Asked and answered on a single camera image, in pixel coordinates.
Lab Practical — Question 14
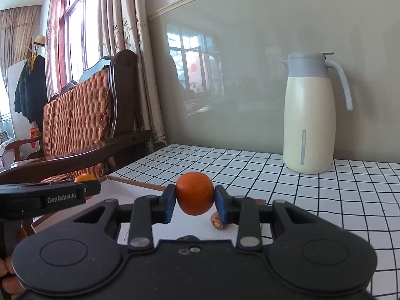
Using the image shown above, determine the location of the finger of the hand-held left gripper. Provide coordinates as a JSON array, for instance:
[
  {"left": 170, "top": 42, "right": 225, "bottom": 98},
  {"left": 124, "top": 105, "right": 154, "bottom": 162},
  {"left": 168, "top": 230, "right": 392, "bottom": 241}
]
[{"left": 0, "top": 180, "right": 102, "bottom": 196}]

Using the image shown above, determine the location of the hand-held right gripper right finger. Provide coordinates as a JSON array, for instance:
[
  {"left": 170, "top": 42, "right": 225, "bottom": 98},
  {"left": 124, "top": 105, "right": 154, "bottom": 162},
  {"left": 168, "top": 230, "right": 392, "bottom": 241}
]
[{"left": 214, "top": 185, "right": 322, "bottom": 252}]

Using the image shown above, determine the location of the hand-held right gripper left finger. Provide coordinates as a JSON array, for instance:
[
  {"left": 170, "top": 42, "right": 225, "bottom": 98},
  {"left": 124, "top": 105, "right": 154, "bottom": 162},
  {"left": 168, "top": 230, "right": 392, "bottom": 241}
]
[{"left": 72, "top": 184, "right": 177, "bottom": 251}]

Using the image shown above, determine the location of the orange mandarin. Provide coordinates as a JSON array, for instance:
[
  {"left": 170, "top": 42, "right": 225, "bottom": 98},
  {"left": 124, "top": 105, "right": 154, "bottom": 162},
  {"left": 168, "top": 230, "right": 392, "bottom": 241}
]
[
  {"left": 74, "top": 173, "right": 99, "bottom": 201},
  {"left": 175, "top": 172, "right": 216, "bottom": 216}
]

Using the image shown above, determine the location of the carrot piece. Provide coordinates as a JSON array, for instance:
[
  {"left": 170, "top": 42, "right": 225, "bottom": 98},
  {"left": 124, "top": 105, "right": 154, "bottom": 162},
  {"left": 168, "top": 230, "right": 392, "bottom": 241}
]
[{"left": 210, "top": 212, "right": 226, "bottom": 229}]

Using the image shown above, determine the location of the brown cardboard box tray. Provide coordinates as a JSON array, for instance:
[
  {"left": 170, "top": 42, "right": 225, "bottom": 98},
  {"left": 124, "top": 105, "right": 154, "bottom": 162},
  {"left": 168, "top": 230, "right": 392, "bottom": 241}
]
[{"left": 31, "top": 175, "right": 268, "bottom": 247}]

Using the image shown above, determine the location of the person's left hand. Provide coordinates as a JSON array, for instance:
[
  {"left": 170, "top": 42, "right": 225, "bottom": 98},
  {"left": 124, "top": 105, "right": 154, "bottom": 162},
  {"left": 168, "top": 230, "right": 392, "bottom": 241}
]
[{"left": 0, "top": 222, "right": 28, "bottom": 300}]

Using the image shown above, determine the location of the red cloth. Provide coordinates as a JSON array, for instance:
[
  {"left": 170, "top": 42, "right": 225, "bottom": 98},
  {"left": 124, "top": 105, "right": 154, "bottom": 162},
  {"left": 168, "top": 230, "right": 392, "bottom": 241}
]
[{"left": 29, "top": 126, "right": 42, "bottom": 149}]

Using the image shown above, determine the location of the orange woven chair cushion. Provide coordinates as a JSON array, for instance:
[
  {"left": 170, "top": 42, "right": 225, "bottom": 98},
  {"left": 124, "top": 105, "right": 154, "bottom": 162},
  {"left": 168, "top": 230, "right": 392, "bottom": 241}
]
[{"left": 42, "top": 67, "right": 113, "bottom": 182}]

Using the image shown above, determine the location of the dark wooden chair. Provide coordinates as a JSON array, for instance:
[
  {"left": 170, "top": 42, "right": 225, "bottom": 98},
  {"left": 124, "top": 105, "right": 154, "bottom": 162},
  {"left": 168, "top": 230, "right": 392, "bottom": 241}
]
[{"left": 0, "top": 49, "right": 153, "bottom": 185}]

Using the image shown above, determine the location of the black jacket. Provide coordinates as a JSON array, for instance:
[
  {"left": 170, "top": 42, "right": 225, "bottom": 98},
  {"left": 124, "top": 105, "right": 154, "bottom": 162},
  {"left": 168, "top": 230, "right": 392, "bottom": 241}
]
[{"left": 14, "top": 54, "right": 49, "bottom": 124}]

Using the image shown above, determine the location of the cream thermos jug grey lid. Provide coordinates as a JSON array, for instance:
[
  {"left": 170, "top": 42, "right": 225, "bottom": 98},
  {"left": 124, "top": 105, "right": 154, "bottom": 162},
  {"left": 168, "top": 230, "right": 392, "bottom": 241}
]
[{"left": 279, "top": 51, "right": 354, "bottom": 175}]

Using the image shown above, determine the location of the white cabinet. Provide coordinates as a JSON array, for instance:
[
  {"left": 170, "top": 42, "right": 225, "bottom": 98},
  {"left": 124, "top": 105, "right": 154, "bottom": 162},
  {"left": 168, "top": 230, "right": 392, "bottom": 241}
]
[{"left": 7, "top": 59, "right": 30, "bottom": 138}]

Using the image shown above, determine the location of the white black checked tablecloth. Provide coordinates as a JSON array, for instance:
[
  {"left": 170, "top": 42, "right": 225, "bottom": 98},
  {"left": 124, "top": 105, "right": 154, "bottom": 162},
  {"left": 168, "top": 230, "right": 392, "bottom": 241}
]
[{"left": 108, "top": 144, "right": 400, "bottom": 300}]

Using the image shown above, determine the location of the beige embroidered curtain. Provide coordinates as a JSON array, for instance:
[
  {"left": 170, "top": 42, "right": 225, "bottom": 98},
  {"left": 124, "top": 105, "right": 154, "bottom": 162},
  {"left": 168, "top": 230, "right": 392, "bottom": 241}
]
[{"left": 100, "top": 0, "right": 168, "bottom": 151}]

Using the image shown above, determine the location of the red framed window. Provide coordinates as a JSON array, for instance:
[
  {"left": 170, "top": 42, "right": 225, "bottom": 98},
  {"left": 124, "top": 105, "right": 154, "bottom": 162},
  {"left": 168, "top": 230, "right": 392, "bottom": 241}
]
[{"left": 58, "top": 0, "right": 105, "bottom": 85}]

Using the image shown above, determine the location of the beige pleated curtain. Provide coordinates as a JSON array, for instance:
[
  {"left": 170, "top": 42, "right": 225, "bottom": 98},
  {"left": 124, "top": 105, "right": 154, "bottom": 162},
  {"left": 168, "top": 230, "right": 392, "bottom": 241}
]
[{"left": 0, "top": 5, "right": 42, "bottom": 79}]

